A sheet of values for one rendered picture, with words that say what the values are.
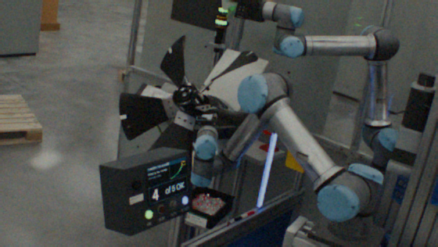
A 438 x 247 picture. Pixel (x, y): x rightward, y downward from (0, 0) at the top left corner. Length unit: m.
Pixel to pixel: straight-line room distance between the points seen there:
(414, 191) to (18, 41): 6.73
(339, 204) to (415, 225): 0.41
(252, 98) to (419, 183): 0.64
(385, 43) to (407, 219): 0.65
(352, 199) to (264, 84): 0.43
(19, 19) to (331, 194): 6.68
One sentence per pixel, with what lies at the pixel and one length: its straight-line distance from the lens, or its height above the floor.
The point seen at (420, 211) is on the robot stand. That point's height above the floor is 1.14.
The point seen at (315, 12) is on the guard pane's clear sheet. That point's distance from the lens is 2.67.
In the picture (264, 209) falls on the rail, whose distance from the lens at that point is 2.11.
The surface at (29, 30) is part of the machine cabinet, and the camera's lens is 7.84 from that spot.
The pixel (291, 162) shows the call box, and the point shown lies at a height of 1.01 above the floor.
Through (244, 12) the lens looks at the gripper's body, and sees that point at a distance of 2.01.
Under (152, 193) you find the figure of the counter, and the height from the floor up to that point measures 1.17.
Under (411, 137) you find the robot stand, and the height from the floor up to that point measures 1.35.
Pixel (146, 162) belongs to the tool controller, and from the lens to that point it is 1.38.
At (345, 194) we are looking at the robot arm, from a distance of 1.45.
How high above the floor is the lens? 1.81
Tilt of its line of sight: 19 degrees down
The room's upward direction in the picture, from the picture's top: 10 degrees clockwise
